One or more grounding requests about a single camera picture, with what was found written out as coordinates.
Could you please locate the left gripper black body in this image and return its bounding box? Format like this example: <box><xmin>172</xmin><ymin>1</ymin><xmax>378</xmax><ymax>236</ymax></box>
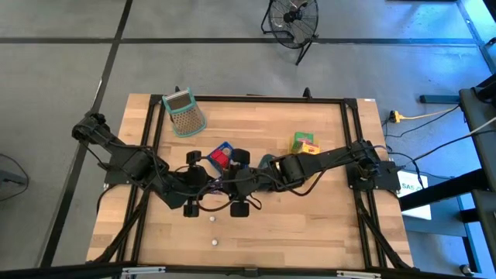
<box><xmin>181</xmin><ymin>150</ymin><xmax>212</xmax><ymax>219</ymax></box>

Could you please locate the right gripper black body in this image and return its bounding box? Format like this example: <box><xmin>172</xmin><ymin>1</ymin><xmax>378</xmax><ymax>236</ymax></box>
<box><xmin>222</xmin><ymin>148</ymin><xmax>257</xmax><ymax>219</ymax></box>

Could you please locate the blue slotted plastic basket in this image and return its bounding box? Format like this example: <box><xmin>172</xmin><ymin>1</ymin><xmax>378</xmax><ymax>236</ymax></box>
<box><xmin>206</xmin><ymin>141</ymin><xmax>236</xmax><ymax>171</ymax></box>

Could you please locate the green Apple Jacks cereal box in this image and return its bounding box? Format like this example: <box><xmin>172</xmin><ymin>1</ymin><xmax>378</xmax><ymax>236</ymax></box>
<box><xmin>292</xmin><ymin>132</ymin><xmax>315</xmax><ymax>150</ymax></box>

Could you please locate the grey-green plastic bin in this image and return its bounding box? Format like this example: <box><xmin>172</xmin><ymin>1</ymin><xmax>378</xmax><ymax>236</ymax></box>
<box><xmin>258</xmin><ymin>153</ymin><xmax>277</xmax><ymax>168</ymax></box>

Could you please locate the yellow translucent plastic bin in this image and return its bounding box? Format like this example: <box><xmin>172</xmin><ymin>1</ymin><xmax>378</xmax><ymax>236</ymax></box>
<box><xmin>288</xmin><ymin>133</ymin><xmax>322</xmax><ymax>156</ymax></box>

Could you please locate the black floor fan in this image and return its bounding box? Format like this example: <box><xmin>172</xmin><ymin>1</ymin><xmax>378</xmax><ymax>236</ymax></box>
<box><xmin>260</xmin><ymin>0</ymin><xmax>320</xmax><ymax>67</ymax></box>

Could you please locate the white printed sign sheet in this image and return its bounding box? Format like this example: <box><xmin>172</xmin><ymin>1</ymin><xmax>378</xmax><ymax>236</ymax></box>
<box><xmin>397</xmin><ymin>170</ymin><xmax>432</xmax><ymax>221</ymax></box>

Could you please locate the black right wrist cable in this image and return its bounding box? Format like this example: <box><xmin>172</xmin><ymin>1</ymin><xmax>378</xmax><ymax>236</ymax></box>
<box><xmin>247</xmin><ymin>193</ymin><xmax>264</xmax><ymax>211</ymax></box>

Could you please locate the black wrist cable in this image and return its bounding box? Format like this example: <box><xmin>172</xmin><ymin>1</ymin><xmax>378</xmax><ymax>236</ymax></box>
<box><xmin>195</xmin><ymin>185</ymin><xmax>233</xmax><ymax>213</ymax></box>
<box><xmin>247</xmin><ymin>193</ymin><xmax>264</xmax><ymax>211</ymax></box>

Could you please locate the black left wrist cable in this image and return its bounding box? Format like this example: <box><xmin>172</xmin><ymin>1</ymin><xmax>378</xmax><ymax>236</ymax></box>
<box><xmin>195</xmin><ymin>185</ymin><xmax>233</xmax><ymax>213</ymax></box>

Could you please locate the metal box grater teal frame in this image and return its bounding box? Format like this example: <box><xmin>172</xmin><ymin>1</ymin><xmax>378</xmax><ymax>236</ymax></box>
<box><xmin>161</xmin><ymin>87</ymin><xmax>208</xmax><ymax>139</ymax></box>

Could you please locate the silver aluminium rig post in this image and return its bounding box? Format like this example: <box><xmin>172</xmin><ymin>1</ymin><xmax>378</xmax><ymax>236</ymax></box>
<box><xmin>336</xmin><ymin>270</ymin><xmax>383</xmax><ymax>279</ymax></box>
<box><xmin>120</xmin><ymin>266</ymin><xmax>167</xmax><ymax>277</ymax></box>

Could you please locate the thin black floor cable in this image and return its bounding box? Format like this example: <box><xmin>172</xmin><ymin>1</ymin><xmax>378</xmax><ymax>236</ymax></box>
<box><xmin>0</xmin><ymin>153</ymin><xmax>30</xmax><ymax>202</ymax></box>

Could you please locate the dark grey floor bracket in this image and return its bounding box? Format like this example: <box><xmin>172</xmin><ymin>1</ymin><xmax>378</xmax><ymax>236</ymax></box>
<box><xmin>0</xmin><ymin>169</ymin><xmax>30</xmax><ymax>187</ymax></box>

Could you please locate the yellow extension cord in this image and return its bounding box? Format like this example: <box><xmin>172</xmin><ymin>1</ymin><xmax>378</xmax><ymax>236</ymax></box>
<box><xmin>398</xmin><ymin>105</ymin><xmax>460</xmax><ymax>121</ymax></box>

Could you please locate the grey floor cable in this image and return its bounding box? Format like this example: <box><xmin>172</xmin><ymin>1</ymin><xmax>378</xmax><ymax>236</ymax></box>
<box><xmin>467</xmin><ymin>115</ymin><xmax>496</xmax><ymax>136</ymax></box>

